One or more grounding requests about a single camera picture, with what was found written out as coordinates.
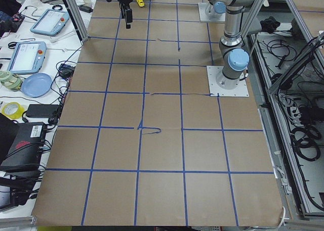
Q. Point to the black power adapter brick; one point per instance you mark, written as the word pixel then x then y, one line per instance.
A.
pixel 41 110

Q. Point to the aluminium frame post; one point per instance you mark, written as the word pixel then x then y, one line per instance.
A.
pixel 76 18

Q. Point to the yellow toy beetle car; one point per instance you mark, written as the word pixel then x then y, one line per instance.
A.
pixel 140 3

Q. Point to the near teach pendant tablet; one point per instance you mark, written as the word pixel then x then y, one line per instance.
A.
pixel 28 57

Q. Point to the teach pendant tablet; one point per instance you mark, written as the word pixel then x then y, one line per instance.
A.
pixel 50 23
pixel 28 57

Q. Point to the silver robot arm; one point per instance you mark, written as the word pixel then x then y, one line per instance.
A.
pixel 235 59

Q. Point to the green masking tape rolls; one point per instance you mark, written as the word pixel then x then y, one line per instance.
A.
pixel 11 81

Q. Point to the blue plastic plate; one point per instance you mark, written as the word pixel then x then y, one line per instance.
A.
pixel 36 85

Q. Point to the black computer box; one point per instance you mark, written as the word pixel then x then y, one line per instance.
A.
pixel 21 146

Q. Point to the yellow tape roll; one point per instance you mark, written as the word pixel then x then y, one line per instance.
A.
pixel 13 110

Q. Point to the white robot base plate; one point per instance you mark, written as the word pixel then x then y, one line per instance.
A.
pixel 220 86

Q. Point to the far teach pendant tablet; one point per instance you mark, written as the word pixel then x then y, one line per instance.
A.
pixel 50 23

